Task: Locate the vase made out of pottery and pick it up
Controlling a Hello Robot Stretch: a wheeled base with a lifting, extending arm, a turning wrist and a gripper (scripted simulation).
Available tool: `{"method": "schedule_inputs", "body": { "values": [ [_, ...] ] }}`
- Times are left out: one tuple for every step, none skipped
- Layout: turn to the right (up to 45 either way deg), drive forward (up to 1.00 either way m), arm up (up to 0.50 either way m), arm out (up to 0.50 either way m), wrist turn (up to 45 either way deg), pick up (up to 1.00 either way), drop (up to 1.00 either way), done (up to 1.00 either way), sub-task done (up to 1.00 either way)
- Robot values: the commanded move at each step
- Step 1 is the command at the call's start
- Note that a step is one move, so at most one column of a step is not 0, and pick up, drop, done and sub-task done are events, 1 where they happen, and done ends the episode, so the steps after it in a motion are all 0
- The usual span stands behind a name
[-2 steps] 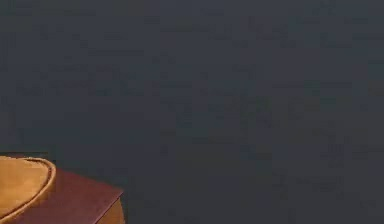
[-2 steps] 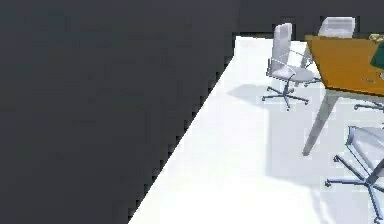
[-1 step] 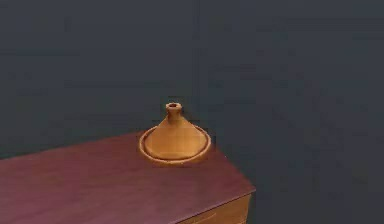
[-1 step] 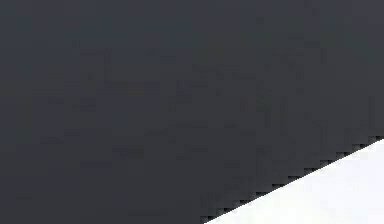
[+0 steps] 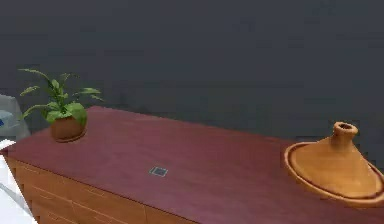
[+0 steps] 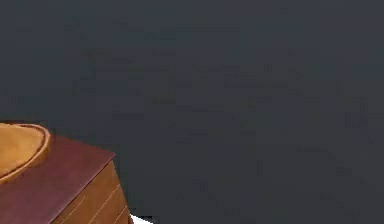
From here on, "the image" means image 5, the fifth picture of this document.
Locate orange pottery vase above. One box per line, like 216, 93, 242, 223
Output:
283, 121, 384, 208

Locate reddish brown wooden dresser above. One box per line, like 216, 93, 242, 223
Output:
0, 105, 384, 224

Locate small grey square card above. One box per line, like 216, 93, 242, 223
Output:
148, 166, 169, 178

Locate green plant in brown pot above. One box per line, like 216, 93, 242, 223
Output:
18, 68, 105, 144

